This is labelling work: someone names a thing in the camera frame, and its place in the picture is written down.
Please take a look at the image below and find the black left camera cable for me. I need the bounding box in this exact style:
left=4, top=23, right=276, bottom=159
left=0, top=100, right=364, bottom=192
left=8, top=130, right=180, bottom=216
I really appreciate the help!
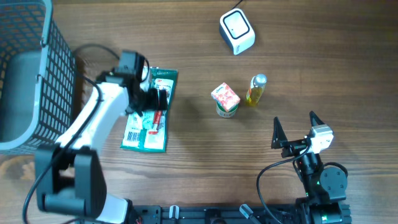
left=22, top=43, right=121, bottom=224

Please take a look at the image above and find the white barcode scanner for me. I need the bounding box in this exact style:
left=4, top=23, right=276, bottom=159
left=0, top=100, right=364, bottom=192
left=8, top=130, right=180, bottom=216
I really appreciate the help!
left=219, top=8, right=256, bottom=55

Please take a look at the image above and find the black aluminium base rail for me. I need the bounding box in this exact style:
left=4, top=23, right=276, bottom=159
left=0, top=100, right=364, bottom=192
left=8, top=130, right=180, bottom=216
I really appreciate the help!
left=127, top=203, right=352, bottom=224

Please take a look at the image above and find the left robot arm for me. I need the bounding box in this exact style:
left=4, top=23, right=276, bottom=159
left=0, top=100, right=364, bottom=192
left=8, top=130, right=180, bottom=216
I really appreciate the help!
left=22, top=50, right=168, bottom=223

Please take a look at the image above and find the yellow oil bottle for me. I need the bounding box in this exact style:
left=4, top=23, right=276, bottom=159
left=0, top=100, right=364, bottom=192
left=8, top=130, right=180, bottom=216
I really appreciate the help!
left=246, top=73, right=267, bottom=106

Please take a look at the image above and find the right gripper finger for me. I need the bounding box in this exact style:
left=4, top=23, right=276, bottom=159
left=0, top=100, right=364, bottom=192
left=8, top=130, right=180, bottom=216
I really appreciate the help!
left=309, top=111, right=325, bottom=127
left=271, top=116, right=288, bottom=149

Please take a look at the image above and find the grey plastic mesh basket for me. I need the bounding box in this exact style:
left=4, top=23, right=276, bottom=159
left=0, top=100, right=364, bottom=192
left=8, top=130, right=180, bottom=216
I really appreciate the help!
left=1, top=0, right=76, bottom=155

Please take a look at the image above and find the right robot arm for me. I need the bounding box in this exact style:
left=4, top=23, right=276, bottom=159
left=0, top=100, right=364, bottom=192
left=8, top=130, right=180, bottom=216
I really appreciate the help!
left=271, top=111, right=352, bottom=224

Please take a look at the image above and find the green 3M gloves package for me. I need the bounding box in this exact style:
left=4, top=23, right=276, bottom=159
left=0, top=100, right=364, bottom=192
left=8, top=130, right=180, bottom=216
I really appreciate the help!
left=121, top=67, right=178, bottom=152

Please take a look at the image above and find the green white can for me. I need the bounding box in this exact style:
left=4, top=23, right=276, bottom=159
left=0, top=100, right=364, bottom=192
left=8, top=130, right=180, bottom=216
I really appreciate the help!
left=216, top=103, right=239, bottom=118

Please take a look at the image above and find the black camera cable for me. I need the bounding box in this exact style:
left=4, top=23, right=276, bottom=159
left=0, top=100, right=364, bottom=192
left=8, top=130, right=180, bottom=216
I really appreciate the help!
left=256, top=144, right=312, bottom=224
left=22, top=43, right=121, bottom=224

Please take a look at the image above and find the black right camera cable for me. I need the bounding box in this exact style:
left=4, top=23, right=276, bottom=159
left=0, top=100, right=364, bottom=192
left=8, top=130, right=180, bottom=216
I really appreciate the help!
left=256, top=144, right=312, bottom=224

